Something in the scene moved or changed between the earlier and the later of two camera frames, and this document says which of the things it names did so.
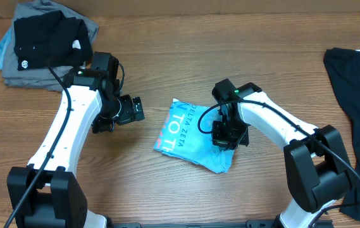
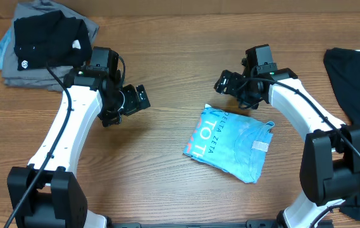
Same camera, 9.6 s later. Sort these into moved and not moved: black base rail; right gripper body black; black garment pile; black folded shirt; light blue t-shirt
Moved: right gripper body black; light blue t-shirt
Not moved: black base rail; black garment pile; black folded shirt
